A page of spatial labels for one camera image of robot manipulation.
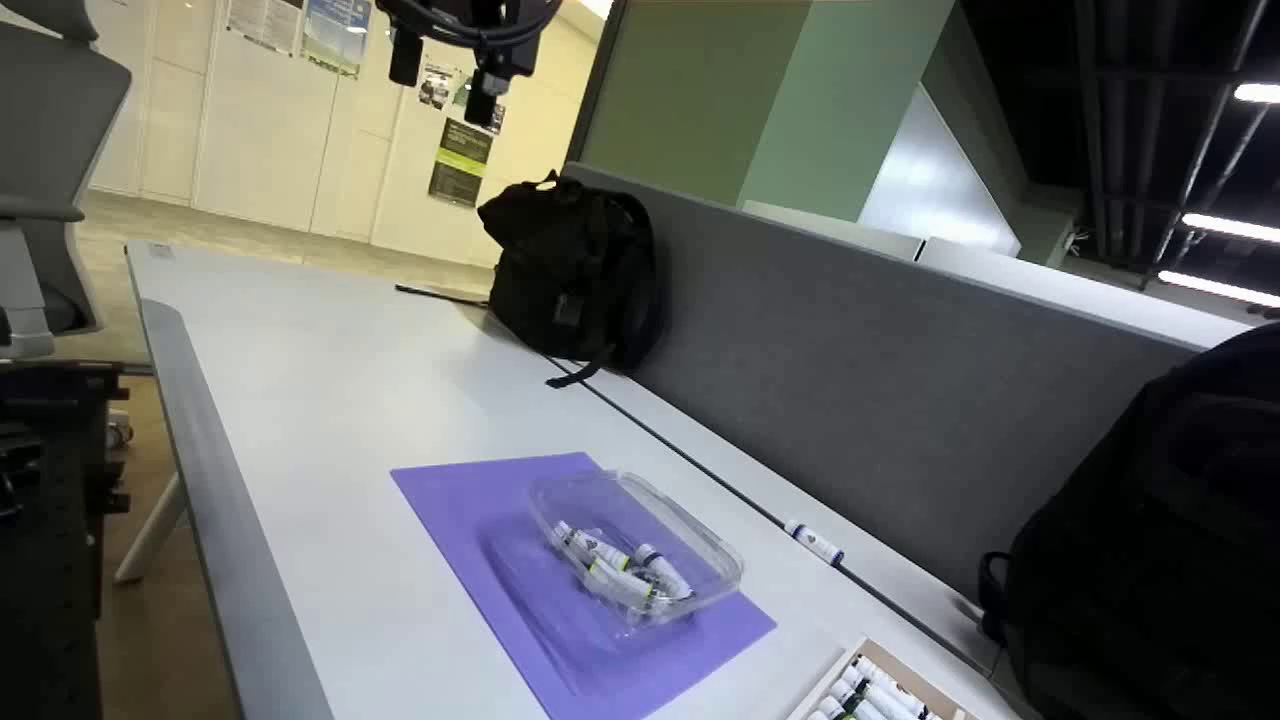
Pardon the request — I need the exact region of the purple mat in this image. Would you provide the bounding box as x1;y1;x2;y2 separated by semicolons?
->
386;446;781;720

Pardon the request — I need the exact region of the small black backpack with strap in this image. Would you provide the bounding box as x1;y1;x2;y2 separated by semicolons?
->
475;167;658;393

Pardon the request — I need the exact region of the clear plastic container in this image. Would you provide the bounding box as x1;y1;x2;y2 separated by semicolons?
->
518;462;749;634

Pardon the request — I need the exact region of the green and black wall poster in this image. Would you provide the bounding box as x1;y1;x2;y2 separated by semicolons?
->
427;116;497;210

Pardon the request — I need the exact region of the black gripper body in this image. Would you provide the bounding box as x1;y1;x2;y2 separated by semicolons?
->
377;0;565;77

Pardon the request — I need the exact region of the blue and white wall poster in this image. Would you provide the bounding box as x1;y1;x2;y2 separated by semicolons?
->
294;0;377;77

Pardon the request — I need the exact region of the black equipment stand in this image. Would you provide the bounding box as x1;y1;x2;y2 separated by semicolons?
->
0;357;130;720

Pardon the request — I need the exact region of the gray desk partition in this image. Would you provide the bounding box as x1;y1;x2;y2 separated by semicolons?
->
565;159;1256;604

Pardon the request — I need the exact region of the white table leg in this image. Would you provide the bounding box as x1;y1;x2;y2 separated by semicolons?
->
112;473;190;587

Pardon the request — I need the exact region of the wooden paint tube box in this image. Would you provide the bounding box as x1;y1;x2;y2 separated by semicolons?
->
785;634;984;720

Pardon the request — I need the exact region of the large black backpack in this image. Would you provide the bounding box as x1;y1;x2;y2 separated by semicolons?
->
977;321;1280;720

